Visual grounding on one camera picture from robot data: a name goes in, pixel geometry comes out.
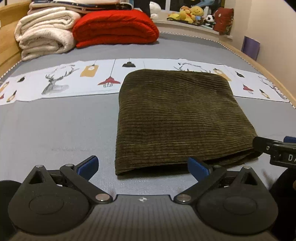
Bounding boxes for white folded bedding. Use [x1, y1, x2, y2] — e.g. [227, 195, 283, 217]
[28, 0, 133, 15]

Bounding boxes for panda plush toy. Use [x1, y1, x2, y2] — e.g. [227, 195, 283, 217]
[204, 15, 216, 28]

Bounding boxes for dark olive corduroy pants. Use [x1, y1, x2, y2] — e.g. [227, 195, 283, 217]
[114, 69, 260, 175]

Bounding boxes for cream folded blanket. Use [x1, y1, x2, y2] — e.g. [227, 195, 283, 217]
[14, 6, 81, 61]

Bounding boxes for dark red cushion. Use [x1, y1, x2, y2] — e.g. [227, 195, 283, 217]
[213, 7, 234, 36]

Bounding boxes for purple box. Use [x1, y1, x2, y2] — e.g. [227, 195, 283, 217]
[241, 36, 260, 60]

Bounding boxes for red folded blanket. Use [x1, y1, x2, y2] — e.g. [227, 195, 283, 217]
[72, 9, 159, 48]

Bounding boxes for yellow plush toy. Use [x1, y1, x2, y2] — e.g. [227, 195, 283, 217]
[166, 6, 204, 26]

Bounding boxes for grey printed bed sheet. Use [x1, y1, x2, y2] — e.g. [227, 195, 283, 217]
[0, 32, 296, 200]

